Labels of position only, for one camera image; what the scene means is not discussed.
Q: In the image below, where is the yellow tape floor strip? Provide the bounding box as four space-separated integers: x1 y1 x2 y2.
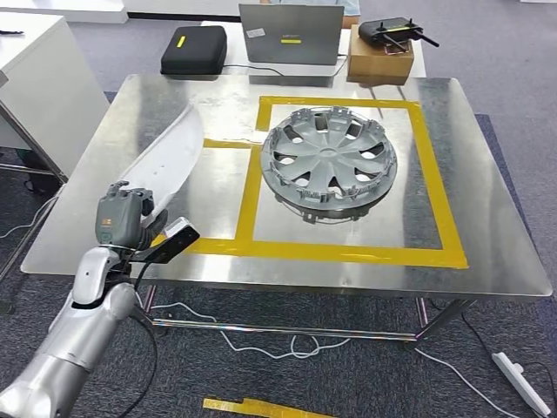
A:
202 396 336 418

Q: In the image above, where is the grey plastic wheel hubcap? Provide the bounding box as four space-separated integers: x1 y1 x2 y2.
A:
260 105 398 227

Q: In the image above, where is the stainless steel workbench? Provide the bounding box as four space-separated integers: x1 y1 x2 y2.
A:
20 73 554 350

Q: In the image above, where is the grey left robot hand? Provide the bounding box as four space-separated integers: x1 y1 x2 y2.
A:
94 180 170 252

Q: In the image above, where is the white plastic car part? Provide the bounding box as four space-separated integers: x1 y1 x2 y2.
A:
116 102 205 230

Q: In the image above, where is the black zip case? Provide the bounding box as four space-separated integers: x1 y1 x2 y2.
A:
159 24 229 77

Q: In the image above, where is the brown cardboard box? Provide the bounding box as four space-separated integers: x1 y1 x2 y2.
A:
346 24 415 86

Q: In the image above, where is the black remote controller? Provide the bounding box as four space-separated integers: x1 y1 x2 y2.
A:
358 17 440 55

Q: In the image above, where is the white cable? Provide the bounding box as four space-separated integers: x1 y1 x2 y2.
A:
413 346 523 418
149 300 352 361

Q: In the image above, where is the white power strip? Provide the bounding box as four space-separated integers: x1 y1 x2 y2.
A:
491 352 554 418

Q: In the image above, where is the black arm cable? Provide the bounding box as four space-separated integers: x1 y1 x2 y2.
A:
115 262 159 418

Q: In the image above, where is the grey laptop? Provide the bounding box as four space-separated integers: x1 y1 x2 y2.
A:
238 3 350 89

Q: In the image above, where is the white desk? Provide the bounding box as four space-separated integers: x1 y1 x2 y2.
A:
0 11 110 181

